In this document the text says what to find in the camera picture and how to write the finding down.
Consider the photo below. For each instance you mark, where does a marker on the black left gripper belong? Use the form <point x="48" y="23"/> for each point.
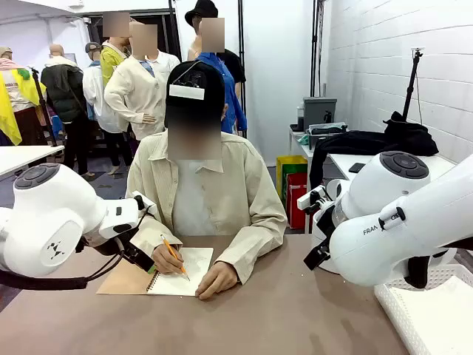
<point x="107" y="247"/>

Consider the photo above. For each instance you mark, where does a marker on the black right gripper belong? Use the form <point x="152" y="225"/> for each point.
<point x="327" y="231"/>

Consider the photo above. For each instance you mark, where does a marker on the brown spiral notebook with pages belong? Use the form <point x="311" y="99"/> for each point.
<point x="125" y="283"/>

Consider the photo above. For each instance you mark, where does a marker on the yellow pencil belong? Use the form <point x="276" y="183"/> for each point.
<point x="173" y="255"/>

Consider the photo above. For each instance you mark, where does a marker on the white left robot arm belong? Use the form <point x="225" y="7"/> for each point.
<point x="48" y="207"/>

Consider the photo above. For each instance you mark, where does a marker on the left forearm in beige sleeve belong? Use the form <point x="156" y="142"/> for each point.
<point x="255" y="244"/>

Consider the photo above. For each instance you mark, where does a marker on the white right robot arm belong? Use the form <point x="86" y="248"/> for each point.
<point x="406" y="236"/>

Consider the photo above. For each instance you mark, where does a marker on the right forearm in beige sleeve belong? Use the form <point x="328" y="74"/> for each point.
<point x="148" y="233"/>

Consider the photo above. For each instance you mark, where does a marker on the person's right hand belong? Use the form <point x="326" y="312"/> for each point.
<point x="166" y="260"/>

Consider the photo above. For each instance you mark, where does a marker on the person's left hand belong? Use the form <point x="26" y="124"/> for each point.
<point x="218" y="281"/>

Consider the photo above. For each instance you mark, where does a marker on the red shopping bag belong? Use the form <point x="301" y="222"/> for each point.
<point x="295" y="199"/>

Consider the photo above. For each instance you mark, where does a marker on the white perforated plastic basket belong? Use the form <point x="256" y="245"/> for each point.
<point x="386" y="299"/>

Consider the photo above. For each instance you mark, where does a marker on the black smartphone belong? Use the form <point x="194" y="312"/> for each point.
<point x="356" y="167"/>

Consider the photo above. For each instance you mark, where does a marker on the yellow shopping bag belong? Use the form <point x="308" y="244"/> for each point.
<point x="290" y="162"/>

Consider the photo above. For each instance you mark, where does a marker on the white side table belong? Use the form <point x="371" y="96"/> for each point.
<point x="343" y="161"/>

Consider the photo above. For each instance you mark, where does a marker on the person in beige shirt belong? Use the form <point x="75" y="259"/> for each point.
<point x="229" y="185"/>

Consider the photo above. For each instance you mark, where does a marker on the green cloth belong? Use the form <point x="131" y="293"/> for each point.
<point x="303" y="140"/>

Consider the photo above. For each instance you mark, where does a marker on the black garment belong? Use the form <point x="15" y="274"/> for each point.
<point x="369" y="144"/>

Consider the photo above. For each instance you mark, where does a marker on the tray with dark items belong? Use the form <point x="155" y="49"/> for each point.
<point x="327" y="129"/>

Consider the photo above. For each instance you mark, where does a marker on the white paper stack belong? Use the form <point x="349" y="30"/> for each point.
<point x="436" y="318"/>

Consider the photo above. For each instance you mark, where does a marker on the black pump bottle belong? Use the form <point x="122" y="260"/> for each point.
<point x="327" y="117"/>

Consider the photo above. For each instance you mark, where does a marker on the grey box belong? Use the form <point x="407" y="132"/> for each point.
<point x="319" y="109"/>

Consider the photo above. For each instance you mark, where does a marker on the mannequin in cream cardigan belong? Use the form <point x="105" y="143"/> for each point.
<point x="136" y="88"/>

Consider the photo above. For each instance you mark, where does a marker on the capped mannequin in white shirt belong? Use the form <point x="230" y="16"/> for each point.
<point x="98" y="92"/>

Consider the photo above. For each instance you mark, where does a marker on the mannequin in blue shirt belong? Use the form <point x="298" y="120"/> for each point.
<point x="233" y="103"/>

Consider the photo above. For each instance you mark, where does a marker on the black stand with pole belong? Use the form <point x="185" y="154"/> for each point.
<point x="42" y="103"/>

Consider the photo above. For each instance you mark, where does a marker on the black baseball cap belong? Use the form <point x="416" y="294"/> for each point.
<point x="207" y="77"/>

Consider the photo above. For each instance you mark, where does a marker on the mannequin in yellow jacket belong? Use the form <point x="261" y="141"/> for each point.
<point x="109" y="63"/>

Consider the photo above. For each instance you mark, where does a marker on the black paired stand poles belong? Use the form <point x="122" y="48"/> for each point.
<point x="315" y="55"/>

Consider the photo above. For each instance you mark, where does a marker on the mannequin in black shirt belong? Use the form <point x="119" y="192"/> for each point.
<point x="234" y="66"/>

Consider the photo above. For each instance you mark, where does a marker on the black vertical light stand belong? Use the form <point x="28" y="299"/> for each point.
<point x="241" y="29"/>

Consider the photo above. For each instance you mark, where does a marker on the black bucket hat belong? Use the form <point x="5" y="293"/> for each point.
<point x="201" y="11"/>

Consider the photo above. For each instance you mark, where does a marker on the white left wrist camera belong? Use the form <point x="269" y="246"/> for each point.
<point x="148" y="205"/>

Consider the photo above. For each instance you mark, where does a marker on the white head-mounted camera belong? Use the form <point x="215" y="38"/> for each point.
<point x="186" y="92"/>

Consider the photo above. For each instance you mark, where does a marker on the black camera tripod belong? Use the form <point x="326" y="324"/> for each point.
<point x="411" y="85"/>

